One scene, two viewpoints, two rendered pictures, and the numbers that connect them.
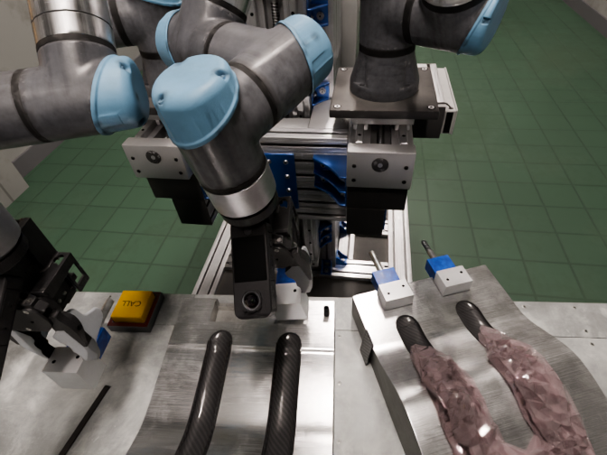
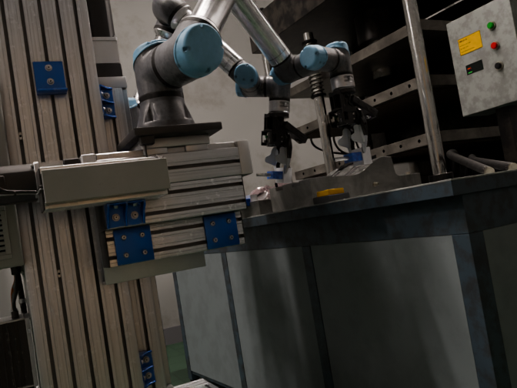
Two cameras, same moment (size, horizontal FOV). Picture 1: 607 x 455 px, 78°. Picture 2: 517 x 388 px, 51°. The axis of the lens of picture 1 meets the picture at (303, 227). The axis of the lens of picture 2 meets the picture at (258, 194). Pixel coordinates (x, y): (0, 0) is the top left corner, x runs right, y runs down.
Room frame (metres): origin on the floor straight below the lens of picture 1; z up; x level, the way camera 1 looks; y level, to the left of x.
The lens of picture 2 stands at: (1.62, 1.52, 0.77)
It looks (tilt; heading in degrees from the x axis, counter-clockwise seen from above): 3 degrees up; 232
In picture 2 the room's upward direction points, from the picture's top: 9 degrees counter-clockwise
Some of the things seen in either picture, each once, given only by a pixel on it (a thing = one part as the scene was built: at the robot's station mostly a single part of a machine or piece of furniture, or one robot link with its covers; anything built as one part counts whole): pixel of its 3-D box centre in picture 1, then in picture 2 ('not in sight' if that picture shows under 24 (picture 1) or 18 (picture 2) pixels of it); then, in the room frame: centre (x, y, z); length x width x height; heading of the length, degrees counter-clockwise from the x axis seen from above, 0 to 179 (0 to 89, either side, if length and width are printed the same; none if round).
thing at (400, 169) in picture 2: not in sight; (398, 180); (-0.74, -0.31, 0.87); 0.50 x 0.27 x 0.17; 172
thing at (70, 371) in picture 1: (91, 337); (350, 158); (0.31, 0.33, 0.93); 0.13 x 0.05 x 0.05; 172
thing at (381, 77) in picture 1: (385, 64); not in sight; (0.81, -0.21, 1.09); 0.15 x 0.15 x 0.10
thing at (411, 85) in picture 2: not in sight; (397, 109); (-0.87, -0.34, 1.26); 1.10 x 0.74 x 0.05; 82
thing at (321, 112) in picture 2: not in sight; (327, 150); (-0.51, -0.56, 1.10); 0.05 x 0.05 x 1.30
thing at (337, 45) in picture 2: not in sight; (338, 60); (0.29, 0.33, 1.25); 0.09 x 0.08 x 0.11; 7
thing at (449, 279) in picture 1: (438, 265); not in sight; (0.44, -0.25, 0.85); 0.13 x 0.05 x 0.05; 9
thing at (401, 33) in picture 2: not in sight; (390, 65); (-0.88, -0.34, 1.51); 1.10 x 0.70 x 0.05; 82
